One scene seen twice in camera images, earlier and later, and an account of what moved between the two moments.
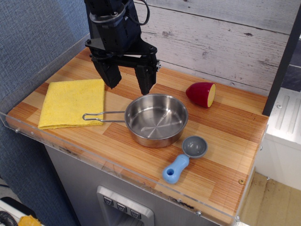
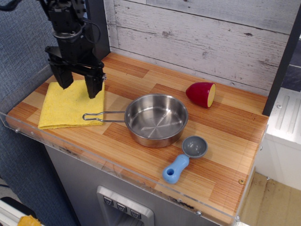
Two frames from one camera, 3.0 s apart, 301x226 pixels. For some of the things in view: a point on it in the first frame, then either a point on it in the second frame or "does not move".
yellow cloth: (67, 101) does not move
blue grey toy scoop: (194, 147) does not move
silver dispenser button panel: (114, 209) does not move
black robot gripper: (116, 38) -> (76, 52)
